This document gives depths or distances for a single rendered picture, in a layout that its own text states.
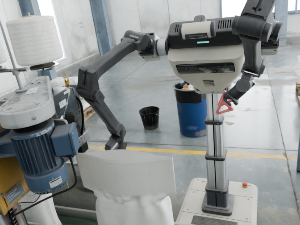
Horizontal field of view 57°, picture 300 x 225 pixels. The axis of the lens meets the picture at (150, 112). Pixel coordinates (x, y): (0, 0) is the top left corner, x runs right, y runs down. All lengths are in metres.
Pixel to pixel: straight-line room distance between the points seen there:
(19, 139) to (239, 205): 1.62
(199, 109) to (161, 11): 6.30
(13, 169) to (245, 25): 0.96
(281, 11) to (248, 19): 7.76
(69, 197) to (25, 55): 1.37
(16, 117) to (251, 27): 0.76
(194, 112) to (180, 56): 2.02
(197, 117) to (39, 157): 2.67
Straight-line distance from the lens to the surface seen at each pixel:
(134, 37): 1.39
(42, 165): 1.04
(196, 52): 1.46
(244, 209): 2.17
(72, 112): 1.47
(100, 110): 1.28
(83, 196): 2.12
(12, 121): 0.98
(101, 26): 9.96
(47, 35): 1.05
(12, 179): 1.21
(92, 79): 1.14
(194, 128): 3.54
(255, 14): 0.90
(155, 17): 9.47
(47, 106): 0.98
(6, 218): 1.31
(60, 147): 1.02
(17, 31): 1.06
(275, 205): 2.63
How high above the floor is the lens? 1.69
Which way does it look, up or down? 22 degrees down
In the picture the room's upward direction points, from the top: 8 degrees counter-clockwise
